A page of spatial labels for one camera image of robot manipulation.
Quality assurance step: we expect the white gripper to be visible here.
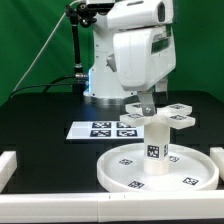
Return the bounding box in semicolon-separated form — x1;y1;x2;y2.
113;26;176;116

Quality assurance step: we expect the white cross-shaped table base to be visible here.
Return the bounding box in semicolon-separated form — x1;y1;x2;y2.
120;103;196;130

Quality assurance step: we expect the white round table top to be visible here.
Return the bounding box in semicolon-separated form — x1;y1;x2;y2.
97;143;219;192

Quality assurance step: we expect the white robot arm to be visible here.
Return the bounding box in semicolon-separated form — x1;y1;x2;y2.
84;0;176;116

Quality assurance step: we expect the white marker sheet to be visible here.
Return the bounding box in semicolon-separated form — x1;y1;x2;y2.
66;121;144;140

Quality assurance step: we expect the white front fence bar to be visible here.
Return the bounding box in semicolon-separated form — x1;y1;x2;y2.
0;190;224;223

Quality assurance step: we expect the white left fence block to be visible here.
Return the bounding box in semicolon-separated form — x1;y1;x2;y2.
0;151;17;193

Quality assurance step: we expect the black cable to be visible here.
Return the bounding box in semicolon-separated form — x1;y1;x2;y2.
9;75;88;98

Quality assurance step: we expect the black camera stand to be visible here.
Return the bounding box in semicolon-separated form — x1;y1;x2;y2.
66;2;96;93

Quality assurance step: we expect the white cable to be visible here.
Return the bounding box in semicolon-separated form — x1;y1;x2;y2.
11;0;88;94

